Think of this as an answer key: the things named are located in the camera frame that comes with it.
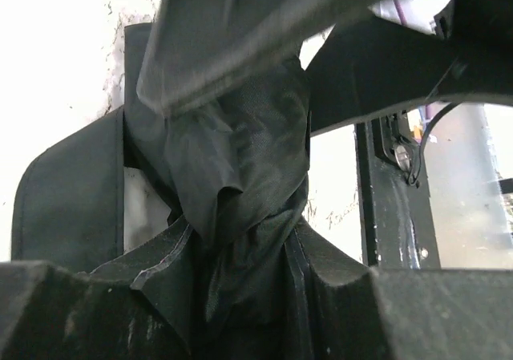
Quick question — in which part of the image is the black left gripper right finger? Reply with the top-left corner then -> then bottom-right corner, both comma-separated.
284,220 -> 512,359

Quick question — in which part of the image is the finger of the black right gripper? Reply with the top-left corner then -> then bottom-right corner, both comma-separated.
307,0 -> 512,134
136,0 -> 381,115

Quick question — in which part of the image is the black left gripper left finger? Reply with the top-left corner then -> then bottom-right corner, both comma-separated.
1,218 -> 193,359

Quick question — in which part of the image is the black folding umbrella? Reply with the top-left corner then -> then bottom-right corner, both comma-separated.
11,23 -> 309,359

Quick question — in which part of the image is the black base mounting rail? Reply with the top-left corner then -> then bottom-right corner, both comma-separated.
355,111 -> 441,269

